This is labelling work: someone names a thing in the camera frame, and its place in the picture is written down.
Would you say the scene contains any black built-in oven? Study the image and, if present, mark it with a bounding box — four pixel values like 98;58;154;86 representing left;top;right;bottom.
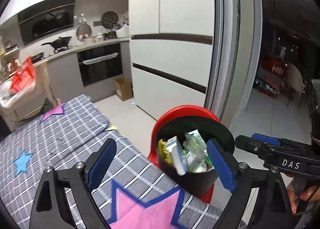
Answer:
76;43;122;88

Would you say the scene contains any grey checked star-print cloth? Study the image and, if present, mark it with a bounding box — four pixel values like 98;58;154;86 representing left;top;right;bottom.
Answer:
0;94;223;229

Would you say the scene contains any white and blue box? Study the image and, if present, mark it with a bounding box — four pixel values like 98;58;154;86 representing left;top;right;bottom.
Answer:
166;137;187;176

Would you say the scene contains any red printed box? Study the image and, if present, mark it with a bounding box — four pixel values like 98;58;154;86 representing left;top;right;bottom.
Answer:
260;59;288;82

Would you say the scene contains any white refrigerator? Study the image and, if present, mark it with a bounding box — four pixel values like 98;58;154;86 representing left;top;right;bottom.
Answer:
128;0;217;122

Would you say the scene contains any clear plastic wrapper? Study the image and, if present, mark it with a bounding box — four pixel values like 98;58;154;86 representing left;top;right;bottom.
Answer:
184;131;207;154

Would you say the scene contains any beige chair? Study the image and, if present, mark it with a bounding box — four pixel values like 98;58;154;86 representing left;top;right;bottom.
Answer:
287;62;307;105

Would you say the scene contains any beige trolley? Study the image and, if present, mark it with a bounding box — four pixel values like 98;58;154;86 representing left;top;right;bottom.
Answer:
0;61;62;132

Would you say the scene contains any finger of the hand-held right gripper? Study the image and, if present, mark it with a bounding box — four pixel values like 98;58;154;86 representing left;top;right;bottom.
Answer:
235;135;310;160
251;133;310;150

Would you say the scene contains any black trash bin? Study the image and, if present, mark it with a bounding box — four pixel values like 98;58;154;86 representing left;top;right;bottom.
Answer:
155;118;235;198

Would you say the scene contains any round metal steamer rack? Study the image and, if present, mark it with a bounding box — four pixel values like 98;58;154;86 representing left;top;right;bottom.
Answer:
76;24;92;40

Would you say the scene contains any red plastic stool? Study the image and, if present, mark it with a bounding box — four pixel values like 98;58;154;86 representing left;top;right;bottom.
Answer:
147;105;222;203

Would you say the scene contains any person's right hand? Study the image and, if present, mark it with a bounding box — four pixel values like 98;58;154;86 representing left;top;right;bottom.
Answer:
286;174;320;216

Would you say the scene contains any black wok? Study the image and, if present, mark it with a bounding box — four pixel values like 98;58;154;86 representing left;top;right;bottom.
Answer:
41;36;72;49

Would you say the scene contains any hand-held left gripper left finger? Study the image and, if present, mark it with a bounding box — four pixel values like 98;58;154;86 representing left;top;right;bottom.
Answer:
29;137;117;229

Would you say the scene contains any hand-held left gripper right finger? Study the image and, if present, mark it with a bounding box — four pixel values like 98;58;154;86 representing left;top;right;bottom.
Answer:
206;138;294;229

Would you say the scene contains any white plastic bag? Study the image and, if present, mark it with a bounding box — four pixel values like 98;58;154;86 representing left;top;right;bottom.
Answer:
0;81;15;102

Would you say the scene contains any red plastic basket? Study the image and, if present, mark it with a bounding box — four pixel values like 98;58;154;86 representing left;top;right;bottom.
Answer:
10;56;35;92

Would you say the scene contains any black range hood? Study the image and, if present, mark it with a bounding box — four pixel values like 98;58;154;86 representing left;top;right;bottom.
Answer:
17;0;76;45

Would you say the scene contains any cardboard box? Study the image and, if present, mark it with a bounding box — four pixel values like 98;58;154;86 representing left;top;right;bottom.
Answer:
113;77;133;102

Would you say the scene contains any gold foil bag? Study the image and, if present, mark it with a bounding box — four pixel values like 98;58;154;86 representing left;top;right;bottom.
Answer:
157;139;173;164

